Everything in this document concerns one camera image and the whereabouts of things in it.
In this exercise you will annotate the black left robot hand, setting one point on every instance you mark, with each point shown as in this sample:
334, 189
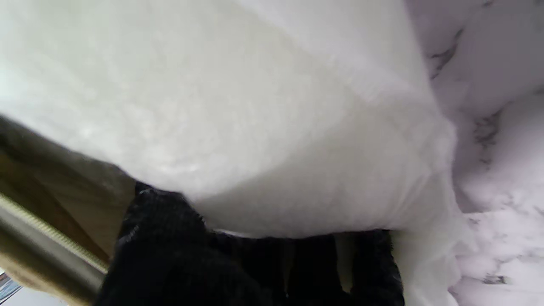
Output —
191, 263

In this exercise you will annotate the brown pillowcase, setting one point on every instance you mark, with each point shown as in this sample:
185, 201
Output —
63, 199

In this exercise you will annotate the white pillow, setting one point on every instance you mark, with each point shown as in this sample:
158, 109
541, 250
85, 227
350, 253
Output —
255, 106

